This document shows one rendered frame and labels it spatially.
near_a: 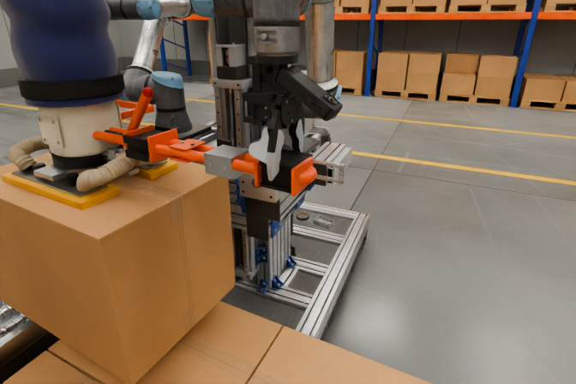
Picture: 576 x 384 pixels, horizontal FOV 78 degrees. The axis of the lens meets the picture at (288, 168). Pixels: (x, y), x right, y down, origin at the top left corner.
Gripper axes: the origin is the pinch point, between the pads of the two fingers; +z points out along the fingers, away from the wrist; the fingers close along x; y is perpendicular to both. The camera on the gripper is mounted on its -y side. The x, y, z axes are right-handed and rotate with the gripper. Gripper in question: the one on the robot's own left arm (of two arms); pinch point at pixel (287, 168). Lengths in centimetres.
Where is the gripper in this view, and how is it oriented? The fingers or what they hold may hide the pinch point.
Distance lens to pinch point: 66.4
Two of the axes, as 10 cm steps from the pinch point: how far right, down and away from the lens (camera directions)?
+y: -8.8, -1.8, 4.5
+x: -4.8, 3.2, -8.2
